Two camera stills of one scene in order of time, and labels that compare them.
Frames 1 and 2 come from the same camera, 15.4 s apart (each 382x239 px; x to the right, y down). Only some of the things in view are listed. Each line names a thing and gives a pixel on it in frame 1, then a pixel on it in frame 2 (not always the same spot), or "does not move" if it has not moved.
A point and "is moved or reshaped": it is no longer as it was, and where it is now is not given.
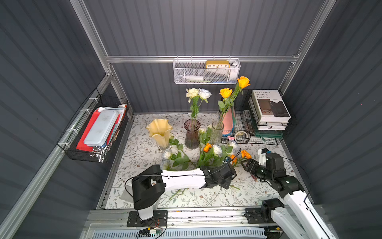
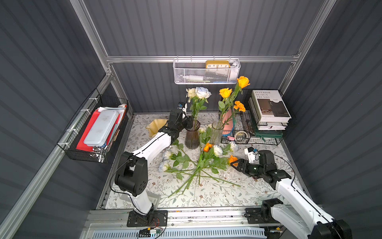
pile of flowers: [176, 158] does not move
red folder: [81, 146] does not move
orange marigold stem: [244, 155] is moved or reshaped
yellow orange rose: [243, 81] does not move
